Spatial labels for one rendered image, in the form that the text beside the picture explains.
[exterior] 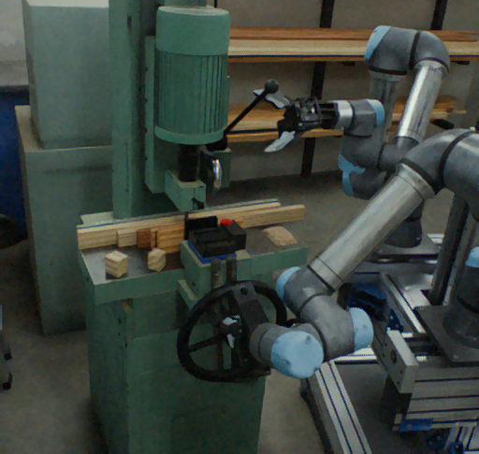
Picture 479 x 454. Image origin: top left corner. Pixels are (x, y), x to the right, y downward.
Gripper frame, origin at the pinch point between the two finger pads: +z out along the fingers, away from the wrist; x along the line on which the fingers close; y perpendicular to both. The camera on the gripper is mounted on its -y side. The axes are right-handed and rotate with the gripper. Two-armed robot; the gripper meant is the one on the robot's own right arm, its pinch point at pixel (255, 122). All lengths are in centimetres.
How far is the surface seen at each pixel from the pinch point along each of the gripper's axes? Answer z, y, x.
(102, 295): 39, -20, 35
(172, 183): 15.7, -24.2, 8.5
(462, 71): -312, -211, -99
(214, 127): 8.7, -5.7, -0.9
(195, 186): 11.8, -17.9, 11.0
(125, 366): 34, -35, 54
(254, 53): -92, -159, -90
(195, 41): 15.1, 7.0, -17.5
